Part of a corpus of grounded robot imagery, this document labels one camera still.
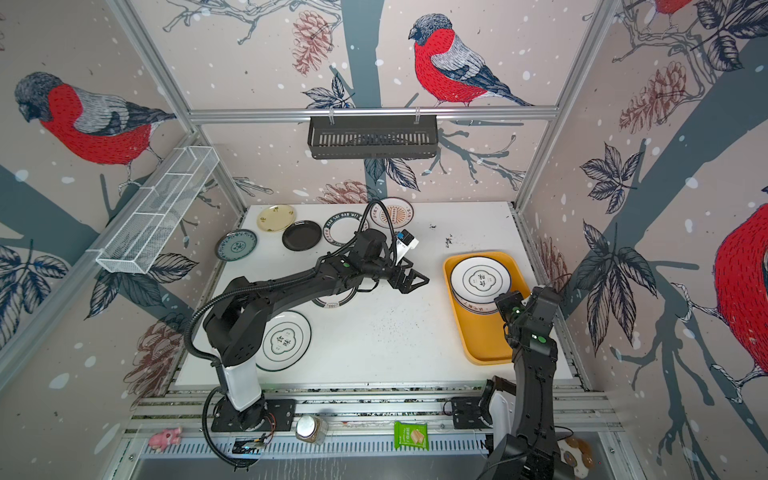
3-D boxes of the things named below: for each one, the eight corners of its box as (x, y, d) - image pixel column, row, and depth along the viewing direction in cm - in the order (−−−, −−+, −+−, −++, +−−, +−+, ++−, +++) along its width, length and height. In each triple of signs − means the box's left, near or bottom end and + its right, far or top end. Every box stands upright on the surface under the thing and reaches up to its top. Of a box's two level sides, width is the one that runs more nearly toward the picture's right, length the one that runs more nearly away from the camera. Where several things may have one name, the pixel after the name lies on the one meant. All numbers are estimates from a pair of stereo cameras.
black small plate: (281, 251, 110) (279, 246, 107) (289, 225, 118) (287, 220, 115) (317, 251, 110) (316, 246, 107) (323, 225, 118) (321, 220, 115)
